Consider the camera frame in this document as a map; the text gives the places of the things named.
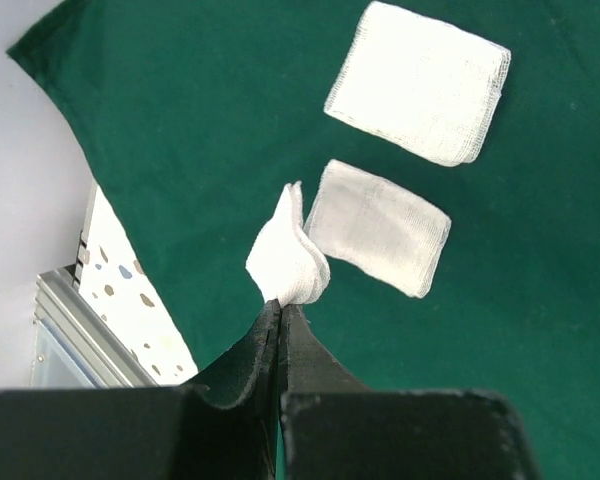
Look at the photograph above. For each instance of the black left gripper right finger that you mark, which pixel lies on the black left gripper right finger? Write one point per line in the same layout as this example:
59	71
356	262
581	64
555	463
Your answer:
323	420

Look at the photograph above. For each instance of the white gauze pad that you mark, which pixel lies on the white gauze pad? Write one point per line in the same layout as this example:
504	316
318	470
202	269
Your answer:
284	263
422	84
385	230

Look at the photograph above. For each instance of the dark green surgical cloth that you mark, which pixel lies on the dark green surgical cloth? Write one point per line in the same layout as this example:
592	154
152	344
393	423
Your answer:
194	114

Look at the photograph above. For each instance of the aluminium rail frame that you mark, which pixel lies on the aluminium rail frame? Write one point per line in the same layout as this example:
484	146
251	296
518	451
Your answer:
73	346

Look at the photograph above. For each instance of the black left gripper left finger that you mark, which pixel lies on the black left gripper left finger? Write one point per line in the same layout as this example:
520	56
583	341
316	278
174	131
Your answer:
228	427

